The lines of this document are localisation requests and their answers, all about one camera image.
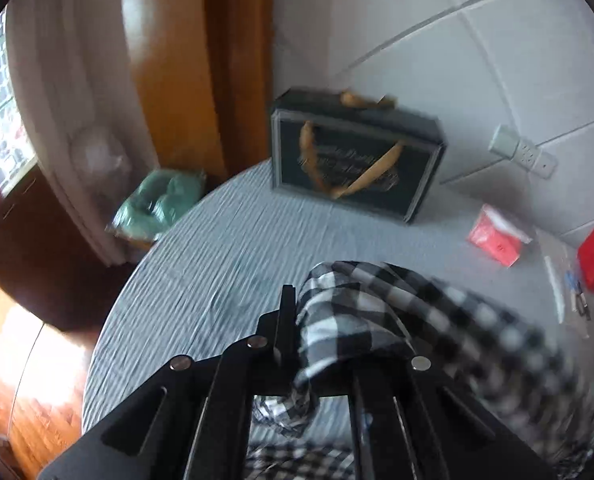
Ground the white wall socket panel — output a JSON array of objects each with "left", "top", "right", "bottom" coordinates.
[{"left": 489, "top": 125, "right": 557, "bottom": 180}]

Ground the dark green gift bag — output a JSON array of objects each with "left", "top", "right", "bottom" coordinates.
[{"left": 269, "top": 88, "right": 446, "bottom": 223}]

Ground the black white checkered garment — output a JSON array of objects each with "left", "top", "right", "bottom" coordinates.
[{"left": 244, "top": 261, "right": 594, "bottom": 479}]

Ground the red tissue pack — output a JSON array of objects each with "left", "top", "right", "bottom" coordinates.
[{"left": 467, "top": 204, "right": 532, "bottom": 268}]

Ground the green cloth bundle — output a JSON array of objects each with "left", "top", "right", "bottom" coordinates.
[{"left": 105, "top": 168, "right": 206, "bottom": 250}]

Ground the white curtain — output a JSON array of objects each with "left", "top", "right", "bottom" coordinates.
[{"left": 6, "top": 0, "right": 158, "bottom": 266}]

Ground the light blue striped bedsheet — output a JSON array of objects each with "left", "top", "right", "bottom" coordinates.
[{"left": 80, "top": 159, "right": 594, "bottom": 480}]

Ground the clear plastic document bag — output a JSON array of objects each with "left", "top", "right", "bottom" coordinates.
[{"left": 536, "top": 230, "right": 592, "bottom": 340}]

